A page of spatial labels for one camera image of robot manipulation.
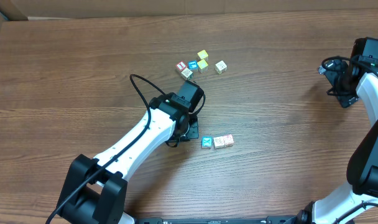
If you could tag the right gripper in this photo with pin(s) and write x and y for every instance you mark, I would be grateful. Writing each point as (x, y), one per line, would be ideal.
(344, 97)

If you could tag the cream block pencil picture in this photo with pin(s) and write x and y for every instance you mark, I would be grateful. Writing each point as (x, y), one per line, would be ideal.
(207, 142)

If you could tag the cream block green side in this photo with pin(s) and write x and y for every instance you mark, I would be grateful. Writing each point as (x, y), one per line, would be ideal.
(187, 74)

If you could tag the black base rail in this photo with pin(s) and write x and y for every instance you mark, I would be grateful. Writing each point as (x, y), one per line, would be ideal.
(266, 220)

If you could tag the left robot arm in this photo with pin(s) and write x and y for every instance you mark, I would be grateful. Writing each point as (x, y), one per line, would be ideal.
(95, 189)

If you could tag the yellow block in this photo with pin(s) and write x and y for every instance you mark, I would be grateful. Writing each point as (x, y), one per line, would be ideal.
(202, 65)
(203, 55)

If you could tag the yellow block far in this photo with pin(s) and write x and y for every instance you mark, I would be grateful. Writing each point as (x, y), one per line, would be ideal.
(203, 55)

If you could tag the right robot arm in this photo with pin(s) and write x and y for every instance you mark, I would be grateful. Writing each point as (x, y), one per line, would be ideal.
(360, 190)

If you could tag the yellow block near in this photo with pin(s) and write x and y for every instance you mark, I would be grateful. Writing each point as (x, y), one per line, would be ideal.
(202, 65)

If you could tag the cream block right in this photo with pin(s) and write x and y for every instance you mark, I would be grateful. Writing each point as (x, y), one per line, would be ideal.
(220, 67)

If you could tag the cream block red side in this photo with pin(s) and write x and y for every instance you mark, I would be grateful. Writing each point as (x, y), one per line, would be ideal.
(228, 140)

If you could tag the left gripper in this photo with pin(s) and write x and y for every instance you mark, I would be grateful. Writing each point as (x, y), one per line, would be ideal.
(192, 132)

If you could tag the red letter I block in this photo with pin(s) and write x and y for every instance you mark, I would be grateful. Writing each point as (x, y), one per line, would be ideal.
(180, 66)

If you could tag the blue letter P block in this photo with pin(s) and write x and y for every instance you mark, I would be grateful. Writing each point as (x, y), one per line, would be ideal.
(218, 142)

